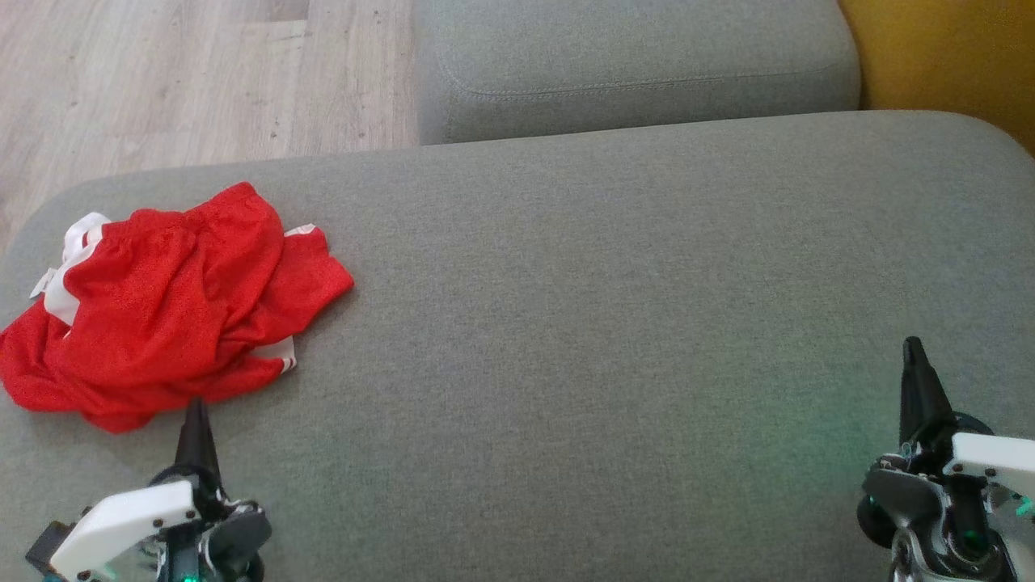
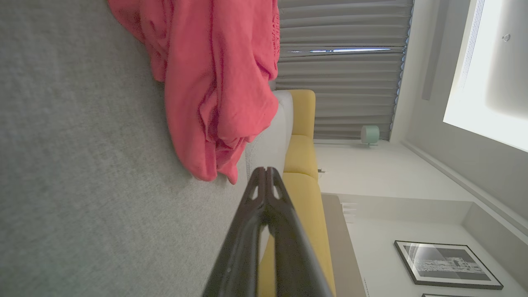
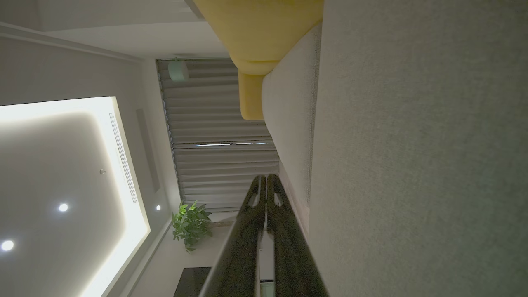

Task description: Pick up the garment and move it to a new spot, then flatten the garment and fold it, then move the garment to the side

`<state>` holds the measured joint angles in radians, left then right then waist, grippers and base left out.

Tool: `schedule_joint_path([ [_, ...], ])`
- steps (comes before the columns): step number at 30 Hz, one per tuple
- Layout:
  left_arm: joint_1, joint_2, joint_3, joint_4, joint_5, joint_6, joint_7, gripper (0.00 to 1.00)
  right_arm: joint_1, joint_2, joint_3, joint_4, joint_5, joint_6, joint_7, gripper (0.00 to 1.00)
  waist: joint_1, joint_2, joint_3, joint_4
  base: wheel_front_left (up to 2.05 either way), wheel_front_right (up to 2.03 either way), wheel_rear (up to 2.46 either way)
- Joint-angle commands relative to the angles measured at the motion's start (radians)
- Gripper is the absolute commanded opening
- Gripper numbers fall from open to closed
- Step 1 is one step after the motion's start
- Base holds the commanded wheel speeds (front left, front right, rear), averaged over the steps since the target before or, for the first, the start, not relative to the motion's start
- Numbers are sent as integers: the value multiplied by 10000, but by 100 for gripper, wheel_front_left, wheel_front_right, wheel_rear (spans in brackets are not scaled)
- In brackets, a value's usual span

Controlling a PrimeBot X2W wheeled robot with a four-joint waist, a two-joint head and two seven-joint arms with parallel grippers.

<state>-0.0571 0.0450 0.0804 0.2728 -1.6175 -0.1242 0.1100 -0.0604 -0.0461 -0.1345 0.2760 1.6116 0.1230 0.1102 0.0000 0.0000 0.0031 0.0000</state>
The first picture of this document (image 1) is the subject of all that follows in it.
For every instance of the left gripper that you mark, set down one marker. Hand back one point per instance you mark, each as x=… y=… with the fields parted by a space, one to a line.
x=121 y=525

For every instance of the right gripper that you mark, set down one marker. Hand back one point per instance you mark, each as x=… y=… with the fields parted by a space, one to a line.
x=970 y=501

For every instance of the large grey sofa seat cushion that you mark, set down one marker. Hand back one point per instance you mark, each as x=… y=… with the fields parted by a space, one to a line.
x=566 y=323

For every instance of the small grey sofa cushion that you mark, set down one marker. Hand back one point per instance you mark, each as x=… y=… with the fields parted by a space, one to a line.
x=631 y=65

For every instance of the red jersey with number 23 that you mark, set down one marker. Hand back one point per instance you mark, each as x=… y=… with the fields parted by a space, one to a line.
x=317 y=279

